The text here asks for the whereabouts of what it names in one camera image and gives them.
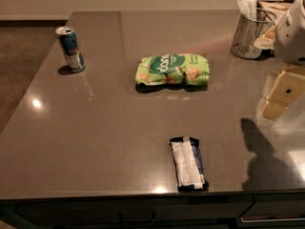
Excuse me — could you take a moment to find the dark cabinet drawer front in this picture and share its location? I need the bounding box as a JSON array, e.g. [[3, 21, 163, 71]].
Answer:
[[0, 193, 305, 229]]

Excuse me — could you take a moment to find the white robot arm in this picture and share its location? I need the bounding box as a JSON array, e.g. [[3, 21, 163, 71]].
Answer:
[[257, 0, 305, 120]]

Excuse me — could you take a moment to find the white napkin in cup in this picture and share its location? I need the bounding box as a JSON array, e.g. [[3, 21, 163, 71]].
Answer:
[[237, 0, 256, 20]]

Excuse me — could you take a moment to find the metal mesh cup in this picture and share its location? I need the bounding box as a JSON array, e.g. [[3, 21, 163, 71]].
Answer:
[[231, 8, 276, 60]]

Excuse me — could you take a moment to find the green snack bag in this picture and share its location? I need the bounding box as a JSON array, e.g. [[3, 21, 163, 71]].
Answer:
[[135, 53, 210, 86]]

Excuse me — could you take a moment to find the blue silver drink can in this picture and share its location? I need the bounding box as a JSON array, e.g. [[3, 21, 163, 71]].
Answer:
[[55, 26, 85, 73]]

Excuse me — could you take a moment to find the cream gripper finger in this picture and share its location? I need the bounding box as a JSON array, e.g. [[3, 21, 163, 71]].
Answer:
[[254, 25, 276, 50], [257, 65, 305, 120]]

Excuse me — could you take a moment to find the box of packets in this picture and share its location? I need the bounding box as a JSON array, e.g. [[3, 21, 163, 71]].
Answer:
[[257, 1, 292, 24]]

